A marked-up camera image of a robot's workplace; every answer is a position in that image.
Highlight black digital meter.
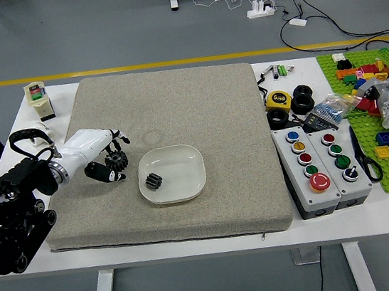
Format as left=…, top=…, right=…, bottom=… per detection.
left=299, top=105, right=340, bottom=136

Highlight white square dish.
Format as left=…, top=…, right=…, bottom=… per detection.
left=134, top=141, right=209, bottom=207

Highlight white power strip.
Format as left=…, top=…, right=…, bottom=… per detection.
left=245, top=0, right=277, bottom=20

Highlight black scissors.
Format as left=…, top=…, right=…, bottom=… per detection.
left=348, top=122, right=385, bottom=185

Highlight long green brick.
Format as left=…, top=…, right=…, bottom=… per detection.
left=377, top=48, right=389, bottom=68

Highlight red brick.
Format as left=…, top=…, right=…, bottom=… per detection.
left=355, top=95, right=381, bottom=120

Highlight cream switch box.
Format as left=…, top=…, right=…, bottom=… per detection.
left=23, top=80, right=58, bottom=124

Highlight black floor cable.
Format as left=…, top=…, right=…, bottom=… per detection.
left=270, top=0, right=389, bottom=62

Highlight orange brick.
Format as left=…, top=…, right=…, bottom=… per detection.
left=336, top=67, right=358, bottom=80

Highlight grey button box with stop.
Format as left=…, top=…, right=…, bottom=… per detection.
left=271, top=122, right=344, bottom=223

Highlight grey metal bracket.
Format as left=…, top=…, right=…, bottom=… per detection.
left=289, top=245, right=321, bottom=267

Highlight small black gear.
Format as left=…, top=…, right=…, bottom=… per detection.
left=143, top=171, right=163, bottom=194

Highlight clear bag of blue parts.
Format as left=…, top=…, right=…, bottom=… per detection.
left=308, top=91, right=361, bottom=127

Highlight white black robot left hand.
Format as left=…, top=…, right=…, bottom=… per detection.
left=53, top=123, right=136, bottom=191

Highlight blue square brick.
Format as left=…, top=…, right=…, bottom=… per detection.
left=374, top=131, right=389, bottom=147

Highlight white power adapter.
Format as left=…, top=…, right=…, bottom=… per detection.
left=288, top=16, right=309, bottom=28

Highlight big black gear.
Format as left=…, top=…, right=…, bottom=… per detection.
left=103, top=149, right=130, bottom=176

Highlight grey-brown cushion mat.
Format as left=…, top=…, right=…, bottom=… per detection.
left=24, top=53, right=296, bottom=263

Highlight black rubber tyre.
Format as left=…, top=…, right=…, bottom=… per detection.
left=292, top=83, right=315, bottom=100
left=265, top=107, right=290, bottom=132
left=288, top=92, right=317, bottom=116

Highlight yellow tape measure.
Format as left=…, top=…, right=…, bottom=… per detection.
left=264, top=88, right=294, bottom=112

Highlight grey button box with selector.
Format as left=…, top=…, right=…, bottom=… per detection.
left=306, top=125, right=376, bottom=213

